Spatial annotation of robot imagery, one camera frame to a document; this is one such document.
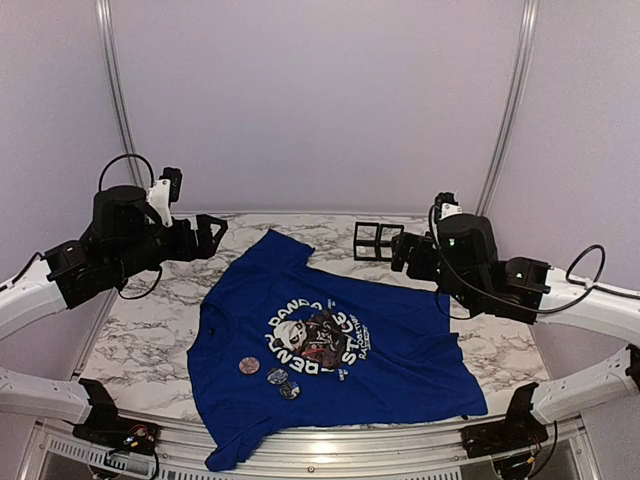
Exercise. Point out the dark blue round brooch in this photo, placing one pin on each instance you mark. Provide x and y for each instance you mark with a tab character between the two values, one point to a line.
277	376

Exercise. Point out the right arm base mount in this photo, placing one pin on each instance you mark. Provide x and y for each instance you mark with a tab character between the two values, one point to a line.
518	429

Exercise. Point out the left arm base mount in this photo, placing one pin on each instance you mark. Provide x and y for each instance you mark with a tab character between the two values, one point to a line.
106	427

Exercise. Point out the right aluminium corner post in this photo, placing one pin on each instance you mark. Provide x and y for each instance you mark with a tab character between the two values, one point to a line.
515	94

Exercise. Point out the blue white round brooch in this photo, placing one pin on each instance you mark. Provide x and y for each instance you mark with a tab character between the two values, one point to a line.
290	390

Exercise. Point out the blue printed t-shirt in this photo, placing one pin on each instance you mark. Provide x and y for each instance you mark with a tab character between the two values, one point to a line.
361	352

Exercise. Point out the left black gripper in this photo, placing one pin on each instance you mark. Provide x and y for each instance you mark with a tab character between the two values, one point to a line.
203	229

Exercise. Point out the black wire frame cube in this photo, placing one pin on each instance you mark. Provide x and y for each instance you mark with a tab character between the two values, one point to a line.
366	241

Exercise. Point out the left aluminium corner post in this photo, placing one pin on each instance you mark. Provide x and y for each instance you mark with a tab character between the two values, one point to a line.
108	40

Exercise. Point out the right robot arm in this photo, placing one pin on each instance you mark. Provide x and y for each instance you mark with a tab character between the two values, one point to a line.
459	254

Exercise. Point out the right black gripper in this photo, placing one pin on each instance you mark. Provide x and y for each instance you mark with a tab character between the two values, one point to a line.
418	268

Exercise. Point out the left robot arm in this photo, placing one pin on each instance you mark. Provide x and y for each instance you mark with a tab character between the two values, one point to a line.
132	230

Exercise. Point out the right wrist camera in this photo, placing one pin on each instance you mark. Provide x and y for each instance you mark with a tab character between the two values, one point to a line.
445	198

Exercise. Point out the aluminium corner post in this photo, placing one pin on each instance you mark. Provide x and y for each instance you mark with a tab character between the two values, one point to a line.
108	40
515	94

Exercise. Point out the pink round brooch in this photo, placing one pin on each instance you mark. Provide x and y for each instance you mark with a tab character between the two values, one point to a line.
249	365

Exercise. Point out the aluminium front rail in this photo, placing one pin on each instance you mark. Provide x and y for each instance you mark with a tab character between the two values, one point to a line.
431	451

